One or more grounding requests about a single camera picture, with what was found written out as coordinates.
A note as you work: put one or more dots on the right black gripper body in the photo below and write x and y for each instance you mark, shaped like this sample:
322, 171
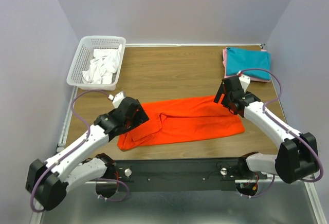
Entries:
247, 93

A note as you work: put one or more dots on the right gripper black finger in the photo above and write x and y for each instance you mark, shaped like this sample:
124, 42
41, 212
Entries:
219, 93
225, 99

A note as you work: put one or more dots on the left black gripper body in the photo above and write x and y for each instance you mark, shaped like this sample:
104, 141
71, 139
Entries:
139, 118

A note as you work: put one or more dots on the orange t shirt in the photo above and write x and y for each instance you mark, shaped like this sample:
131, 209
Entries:
182, 120

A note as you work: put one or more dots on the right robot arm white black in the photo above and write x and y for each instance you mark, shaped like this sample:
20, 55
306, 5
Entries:
297, 155

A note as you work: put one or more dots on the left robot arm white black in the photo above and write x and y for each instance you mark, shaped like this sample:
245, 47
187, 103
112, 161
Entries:
49, 181

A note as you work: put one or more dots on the teal folded t shirt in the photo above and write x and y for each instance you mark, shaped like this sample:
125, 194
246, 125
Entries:
240, 59

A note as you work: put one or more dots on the pink folded t shirt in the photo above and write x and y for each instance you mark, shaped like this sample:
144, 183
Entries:
224, 58

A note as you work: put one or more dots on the white crumpled t shirt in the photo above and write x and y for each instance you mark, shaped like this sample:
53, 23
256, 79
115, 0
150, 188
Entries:
103, 66

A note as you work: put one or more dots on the white plastic laundry basket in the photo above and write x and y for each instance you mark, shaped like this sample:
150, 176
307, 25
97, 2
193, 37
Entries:
83, 56

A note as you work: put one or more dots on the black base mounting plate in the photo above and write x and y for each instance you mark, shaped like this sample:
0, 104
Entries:
173, 175

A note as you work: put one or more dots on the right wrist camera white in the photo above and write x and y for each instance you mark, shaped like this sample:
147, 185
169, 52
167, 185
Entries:
244, 80

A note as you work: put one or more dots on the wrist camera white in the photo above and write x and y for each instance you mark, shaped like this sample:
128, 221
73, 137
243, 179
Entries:
244, 80
117, 99

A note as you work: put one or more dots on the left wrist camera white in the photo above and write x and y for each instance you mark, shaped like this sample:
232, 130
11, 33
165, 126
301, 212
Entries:
117, 99

